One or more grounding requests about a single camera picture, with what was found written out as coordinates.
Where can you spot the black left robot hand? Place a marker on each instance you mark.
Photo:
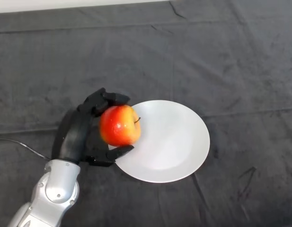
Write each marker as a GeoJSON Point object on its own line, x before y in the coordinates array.
{"type": "Point", "coordinates": [76, 134]}

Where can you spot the red and yellow apple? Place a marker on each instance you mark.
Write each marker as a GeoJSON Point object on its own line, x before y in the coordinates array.
{"type": "Point", "coordinates": [118, 126]}

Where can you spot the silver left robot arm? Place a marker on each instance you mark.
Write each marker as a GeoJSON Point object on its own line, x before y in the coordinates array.
{"type": "Point", "coordinates": [48, 196]}

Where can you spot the white round plate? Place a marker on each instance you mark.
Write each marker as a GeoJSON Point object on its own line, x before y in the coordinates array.
{"type": "Point", "coordinates": [169, 146]}

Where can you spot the black cloth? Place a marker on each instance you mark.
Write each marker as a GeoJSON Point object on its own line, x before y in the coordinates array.
{"type": "Point", "coordinates": [183, 59]}

